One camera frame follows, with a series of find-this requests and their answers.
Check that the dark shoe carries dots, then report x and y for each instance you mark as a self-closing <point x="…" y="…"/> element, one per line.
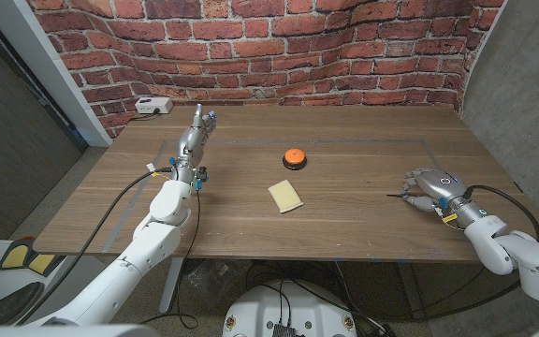
<point x="17" y="304"/>

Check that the grey metal table leg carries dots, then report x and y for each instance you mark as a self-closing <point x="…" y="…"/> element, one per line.
<point x="170" y="285"/>
<point x="410" y="290"/>

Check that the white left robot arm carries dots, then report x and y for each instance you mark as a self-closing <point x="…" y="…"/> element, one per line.
<point x="157" y="234"/>

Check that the clear plastic bag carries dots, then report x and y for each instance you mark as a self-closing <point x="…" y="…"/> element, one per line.
<point x="213" y="278"/>

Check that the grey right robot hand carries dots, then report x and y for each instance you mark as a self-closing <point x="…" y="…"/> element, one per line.
<point x="440" y="185"/>

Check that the white power strip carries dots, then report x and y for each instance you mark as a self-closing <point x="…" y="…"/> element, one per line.
<point x="152" y="105"/>

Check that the red brick printed backdrop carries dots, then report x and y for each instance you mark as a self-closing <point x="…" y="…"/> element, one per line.
<point x="269" y="56"/>

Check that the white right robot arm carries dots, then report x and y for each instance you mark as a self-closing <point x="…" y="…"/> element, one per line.
<point x="531" y="262"/>

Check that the black tweezer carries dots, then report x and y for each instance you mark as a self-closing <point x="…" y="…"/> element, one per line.
<point x="395" y="195"/>

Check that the black and yellow foot pedal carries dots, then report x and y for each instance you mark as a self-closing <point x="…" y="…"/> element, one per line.
<point x="15" y="256"/>

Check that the yellow sponge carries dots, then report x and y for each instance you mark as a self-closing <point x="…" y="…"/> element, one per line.
<point x="285" y="195"/>

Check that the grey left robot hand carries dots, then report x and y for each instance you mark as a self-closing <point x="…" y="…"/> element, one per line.
<point x="189" y="145"/>

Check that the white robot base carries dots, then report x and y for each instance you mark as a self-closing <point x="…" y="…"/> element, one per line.
<point x="260" y="309"/>

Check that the orange button with black base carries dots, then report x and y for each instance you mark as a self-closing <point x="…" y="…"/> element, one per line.
<point x="295" y="158"/>

